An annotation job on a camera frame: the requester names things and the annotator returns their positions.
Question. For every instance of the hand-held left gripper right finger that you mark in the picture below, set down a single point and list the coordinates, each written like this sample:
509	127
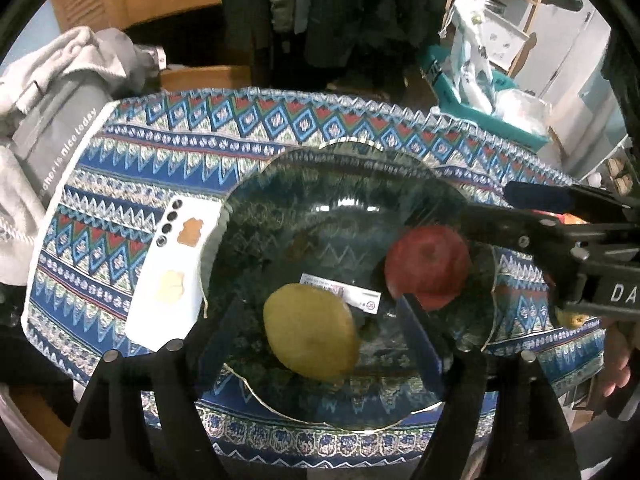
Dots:
420	345

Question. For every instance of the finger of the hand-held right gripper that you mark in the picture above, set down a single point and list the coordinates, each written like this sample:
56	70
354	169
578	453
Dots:
500	227
540	197

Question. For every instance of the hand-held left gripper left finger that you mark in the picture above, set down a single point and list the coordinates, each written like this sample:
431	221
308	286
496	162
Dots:
220	342

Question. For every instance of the red apple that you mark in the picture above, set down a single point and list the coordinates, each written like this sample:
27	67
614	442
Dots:
430	260

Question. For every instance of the yellow-green pear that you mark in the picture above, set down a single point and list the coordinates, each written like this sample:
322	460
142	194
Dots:
310	330

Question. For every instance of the dark glass plate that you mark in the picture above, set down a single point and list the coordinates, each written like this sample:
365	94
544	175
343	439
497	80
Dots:
310	210

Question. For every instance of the person's right hand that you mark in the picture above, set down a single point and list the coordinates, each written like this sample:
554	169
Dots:
617	365

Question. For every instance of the small yellow fruit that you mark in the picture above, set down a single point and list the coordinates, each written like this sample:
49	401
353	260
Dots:
572	319

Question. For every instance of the clear plastic bag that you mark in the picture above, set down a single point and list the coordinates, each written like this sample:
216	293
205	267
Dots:
520	107

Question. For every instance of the white smartphone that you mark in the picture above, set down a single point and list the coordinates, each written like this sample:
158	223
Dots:
170	260

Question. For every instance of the teal cardboard box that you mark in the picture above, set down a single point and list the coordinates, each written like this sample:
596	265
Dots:
450	95

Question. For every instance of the white printed plastic bag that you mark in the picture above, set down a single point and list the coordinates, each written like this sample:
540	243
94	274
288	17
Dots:
470	60

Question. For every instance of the blue patterned tablecloth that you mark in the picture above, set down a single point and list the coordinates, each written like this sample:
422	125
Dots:
150	150

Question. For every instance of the dark hanging clothes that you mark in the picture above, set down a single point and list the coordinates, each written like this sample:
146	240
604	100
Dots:
350	10

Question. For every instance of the wooden stool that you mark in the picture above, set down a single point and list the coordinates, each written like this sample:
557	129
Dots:
200	77

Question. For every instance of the grey cloth with white print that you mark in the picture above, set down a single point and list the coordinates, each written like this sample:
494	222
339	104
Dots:
55	130

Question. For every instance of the light grey sweatshirt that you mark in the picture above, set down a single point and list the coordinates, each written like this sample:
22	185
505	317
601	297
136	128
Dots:
75	55

